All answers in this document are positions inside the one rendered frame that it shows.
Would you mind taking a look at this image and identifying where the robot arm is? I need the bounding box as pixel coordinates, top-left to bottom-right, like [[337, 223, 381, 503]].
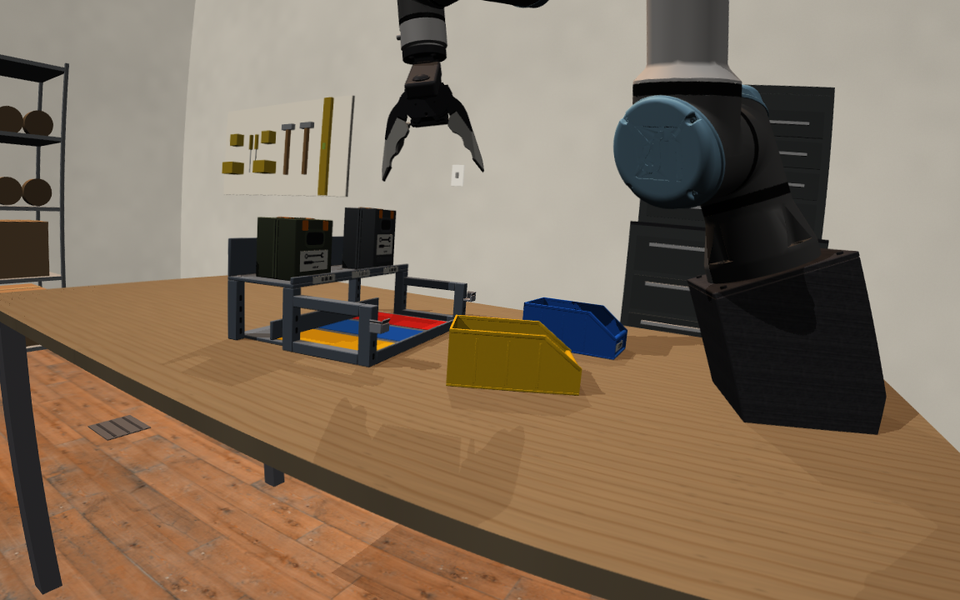
[[397, 0, 821, 283]]

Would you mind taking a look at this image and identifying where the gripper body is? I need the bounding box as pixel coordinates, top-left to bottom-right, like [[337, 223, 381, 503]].
[[401, 44, 453, 128]]

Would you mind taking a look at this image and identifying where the yellow bin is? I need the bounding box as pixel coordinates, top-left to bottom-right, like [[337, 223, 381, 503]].
[[446, 315, 582, 396]]

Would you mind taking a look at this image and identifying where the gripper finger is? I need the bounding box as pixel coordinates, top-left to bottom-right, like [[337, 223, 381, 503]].
[[382, 97, 411, 182], [446, 92, 484, 172]]

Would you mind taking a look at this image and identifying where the blue bin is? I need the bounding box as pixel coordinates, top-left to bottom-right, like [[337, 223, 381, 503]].
[[522, 297, 627, 360]]

